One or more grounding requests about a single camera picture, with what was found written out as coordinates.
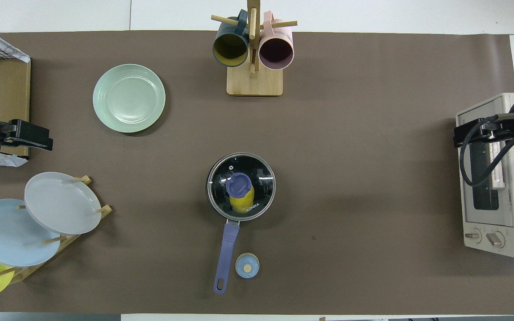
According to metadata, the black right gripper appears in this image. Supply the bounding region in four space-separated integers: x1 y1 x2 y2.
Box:
453 117 508 148

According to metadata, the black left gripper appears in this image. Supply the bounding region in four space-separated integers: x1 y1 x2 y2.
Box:
0 119 54 151

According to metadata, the glass lid purple knob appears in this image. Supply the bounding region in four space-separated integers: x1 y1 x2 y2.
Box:
207 152 276 222

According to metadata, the yellow potato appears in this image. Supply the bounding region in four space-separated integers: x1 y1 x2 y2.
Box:
229 183 255 214

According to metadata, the grey plate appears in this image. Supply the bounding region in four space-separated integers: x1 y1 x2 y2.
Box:
24 172 102 235

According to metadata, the mint green plate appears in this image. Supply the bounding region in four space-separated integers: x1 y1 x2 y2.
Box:
92 64 166 134

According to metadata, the wooden plate rack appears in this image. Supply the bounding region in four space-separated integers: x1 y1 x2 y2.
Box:
0 175 113 286

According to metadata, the light blue plate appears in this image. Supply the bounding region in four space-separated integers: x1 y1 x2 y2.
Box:
0 199 61 267

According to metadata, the wooden shelf box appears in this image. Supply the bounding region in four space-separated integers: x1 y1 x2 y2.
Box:
0 33 32 159

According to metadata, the beige toaster oven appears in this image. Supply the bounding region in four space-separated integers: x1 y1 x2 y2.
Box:
456 93 514 259

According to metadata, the brown table mat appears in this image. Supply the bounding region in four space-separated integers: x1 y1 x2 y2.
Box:
0 30 514 315

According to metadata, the pink mug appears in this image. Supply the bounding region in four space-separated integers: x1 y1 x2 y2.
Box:
258 11 294 71

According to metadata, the dark blue mug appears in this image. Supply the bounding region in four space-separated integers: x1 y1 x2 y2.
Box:
212 10 250 68

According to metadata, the wooden mug tree rack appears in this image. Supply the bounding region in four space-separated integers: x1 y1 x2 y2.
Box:
211 0 298 97

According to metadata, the small blue cork-knob lid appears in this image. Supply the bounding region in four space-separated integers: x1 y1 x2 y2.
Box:
235 252 260 279

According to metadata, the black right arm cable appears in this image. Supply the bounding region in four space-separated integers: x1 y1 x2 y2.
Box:
459 114 514 188

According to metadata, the black wire basket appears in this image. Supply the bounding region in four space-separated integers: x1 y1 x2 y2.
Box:
0 38 22 61

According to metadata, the black pot purple handle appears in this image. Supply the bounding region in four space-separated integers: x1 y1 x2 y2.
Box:
206 152 276 295

